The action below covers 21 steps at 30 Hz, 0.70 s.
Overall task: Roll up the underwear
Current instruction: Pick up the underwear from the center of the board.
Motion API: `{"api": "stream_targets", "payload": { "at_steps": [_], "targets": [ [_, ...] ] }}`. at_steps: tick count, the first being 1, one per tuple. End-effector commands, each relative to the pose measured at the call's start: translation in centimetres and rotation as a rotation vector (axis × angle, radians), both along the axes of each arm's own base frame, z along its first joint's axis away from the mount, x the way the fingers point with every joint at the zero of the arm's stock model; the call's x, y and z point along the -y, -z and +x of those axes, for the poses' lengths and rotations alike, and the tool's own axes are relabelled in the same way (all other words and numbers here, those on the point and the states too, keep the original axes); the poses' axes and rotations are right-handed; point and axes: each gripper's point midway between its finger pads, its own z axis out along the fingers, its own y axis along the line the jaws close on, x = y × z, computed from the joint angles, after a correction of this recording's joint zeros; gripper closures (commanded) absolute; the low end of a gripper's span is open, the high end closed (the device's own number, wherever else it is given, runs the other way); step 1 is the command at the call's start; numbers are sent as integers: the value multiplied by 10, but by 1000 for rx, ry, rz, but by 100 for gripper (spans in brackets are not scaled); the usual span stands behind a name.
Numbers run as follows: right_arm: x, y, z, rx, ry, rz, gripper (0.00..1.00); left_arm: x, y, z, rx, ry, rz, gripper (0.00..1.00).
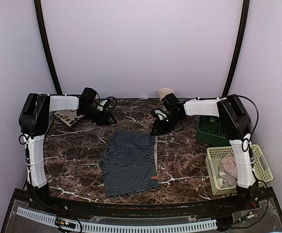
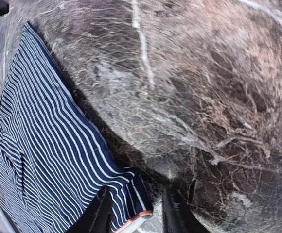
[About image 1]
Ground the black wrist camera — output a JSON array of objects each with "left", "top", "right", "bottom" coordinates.
[
  {"left": 161, "top": 93, "right": 179, "bottom": 111},
  {"left": 81, "top": 87, "right": 98, "bottom": 101}
]

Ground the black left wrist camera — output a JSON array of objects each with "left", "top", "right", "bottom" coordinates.
[{"left": 81, "top": 87, "right": 98, "bottom": 101}]

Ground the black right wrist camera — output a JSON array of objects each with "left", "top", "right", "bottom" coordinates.
[{"left": 161, "top": 93, "right": 179, "bottom": 111}]

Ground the right black frame post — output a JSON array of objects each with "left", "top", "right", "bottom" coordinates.
[{"left": 222, "top": 0, "right": 250, "bottom": 96}]

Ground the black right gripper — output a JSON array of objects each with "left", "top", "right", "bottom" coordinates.
[{"left": 152, "top": 113, "right": 184, "bottom": 135}]

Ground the dark green divided organizer tray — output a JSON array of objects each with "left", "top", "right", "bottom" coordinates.
[{"left": 196, "top": 116, "right": 230, "bottom": 147}]

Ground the navy striped boxer underwear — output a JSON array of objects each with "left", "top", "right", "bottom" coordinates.
[{"left": 98, "top": 129, "right": 159, "bottom": 198}]

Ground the floral square ceramic plate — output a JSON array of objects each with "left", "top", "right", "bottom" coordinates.
[{"left": 53, "top": 110, "right": 84, "bottom": 127}]

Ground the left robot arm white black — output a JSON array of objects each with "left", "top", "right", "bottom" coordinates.
[{"left": 18, "top": 88, "right": 118, "bottom": 212}]

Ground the grey slotted cable duct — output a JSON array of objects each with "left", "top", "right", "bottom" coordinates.
[{"left": 16, "top": 207, "right": 217, "bottom": 233}]

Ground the light green perforated basket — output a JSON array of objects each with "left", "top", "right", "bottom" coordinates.
[{"left": 205, "top": 144, "right": 273, "bottom": 196}]

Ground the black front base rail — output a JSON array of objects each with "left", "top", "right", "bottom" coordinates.
[{"left": 12, "top": 188, "right": 278, "bottom": 220}]

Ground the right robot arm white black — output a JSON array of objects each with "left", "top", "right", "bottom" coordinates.
[{"left": 151, "top": 93, "right": 259, "bottom": 211}]

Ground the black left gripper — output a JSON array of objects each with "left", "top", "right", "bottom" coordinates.
[{"left": 78, "top": 105, "right": 117, "bottom": 125}]

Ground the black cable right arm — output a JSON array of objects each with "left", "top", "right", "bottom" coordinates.
[{"left": 235, "top": 94, "right": 269, "bottom": 212}]

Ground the grey cloth in basket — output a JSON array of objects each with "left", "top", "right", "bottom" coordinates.
[{"left": 217, "top": 164, "right": 237, "bottom": 188}]

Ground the left black frame post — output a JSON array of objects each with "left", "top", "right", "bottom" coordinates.
[{"left": 34, "top": 0, "right": 63, "bottom": 94}]

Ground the pink cloth in basket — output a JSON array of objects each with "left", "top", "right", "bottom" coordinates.
[{"left": 220, "top": 154, "right": 238, "bottom": 180}]

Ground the black frame post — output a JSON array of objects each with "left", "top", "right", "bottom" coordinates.
[
  {"left": 34, "top": 0, "right": 63, "bottom": 94},
  {"left": 222, "top": 0, "right": 250, "bottom": 96}
]

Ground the cream ceramic mug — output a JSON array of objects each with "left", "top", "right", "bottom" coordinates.
[{"left": 158, "top": 88, "right": 175, "bottom": 102}]

